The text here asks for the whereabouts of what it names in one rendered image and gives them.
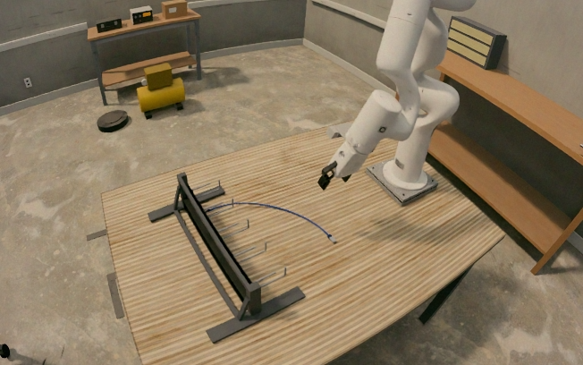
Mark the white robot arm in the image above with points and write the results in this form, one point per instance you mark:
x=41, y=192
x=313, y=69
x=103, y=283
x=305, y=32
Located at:
x=383, y=116

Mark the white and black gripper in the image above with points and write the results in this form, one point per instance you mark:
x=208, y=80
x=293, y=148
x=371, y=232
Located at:
x=344, y=164

